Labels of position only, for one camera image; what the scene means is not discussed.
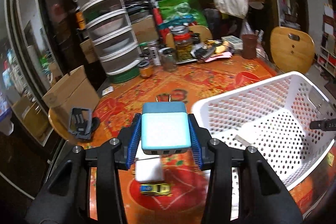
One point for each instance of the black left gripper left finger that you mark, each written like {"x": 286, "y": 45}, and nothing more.
{"x": 64, "y": 198}

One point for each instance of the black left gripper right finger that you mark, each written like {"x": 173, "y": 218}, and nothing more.
{"x": 243, "y": 187}

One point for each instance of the white perforated plastic basket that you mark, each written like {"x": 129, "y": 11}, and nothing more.
{"x": 285, "y": 105}

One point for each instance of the blue white usb charger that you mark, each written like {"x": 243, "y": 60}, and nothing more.
{"x": 165, "y": 128}

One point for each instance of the small white charger cube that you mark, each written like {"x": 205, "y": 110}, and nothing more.
{"x": 249, "y": 134}

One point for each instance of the black phone holder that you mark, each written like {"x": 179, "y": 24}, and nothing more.
{"x": 80, "y": 123}

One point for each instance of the white charger block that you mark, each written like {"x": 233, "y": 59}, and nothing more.
{"x": 148, "y": 168}

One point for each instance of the yellow toy car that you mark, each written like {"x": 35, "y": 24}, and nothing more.
{"x": 155, "y": 189}

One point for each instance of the cardboard box on stool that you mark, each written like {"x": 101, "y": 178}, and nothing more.
{"x": 72, "y": 90}

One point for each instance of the green woven basket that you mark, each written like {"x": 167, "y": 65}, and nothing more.
{"x": 124, "y": 76}

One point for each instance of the wooden chair near table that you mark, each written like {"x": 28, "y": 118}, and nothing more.
{"x": 291, "y": 50}

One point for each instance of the small orange jar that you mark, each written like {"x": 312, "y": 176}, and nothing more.
{"x": 145, "y": 69}

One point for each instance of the white shoe shelf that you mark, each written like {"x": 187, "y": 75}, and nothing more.
{"x": 327, "y": 60}

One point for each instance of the brown ceramic mug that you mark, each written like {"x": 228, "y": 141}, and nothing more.
{"x": 249, "y": 46}

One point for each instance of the empty glass jar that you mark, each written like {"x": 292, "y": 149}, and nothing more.
{"x": 168, "y": 59}

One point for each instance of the glass jar with pickles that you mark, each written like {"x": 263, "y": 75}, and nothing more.
{"x": 183, "y": 42}

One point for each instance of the cardboard box on table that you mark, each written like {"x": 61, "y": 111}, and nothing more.
{"x": 145, "y": 30}

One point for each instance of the white stacked drawer organizer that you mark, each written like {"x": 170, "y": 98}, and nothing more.
{"x": 109, "y": 28}

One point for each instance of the green shopping bag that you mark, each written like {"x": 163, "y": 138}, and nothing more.
{"x": 173, "y": 9}

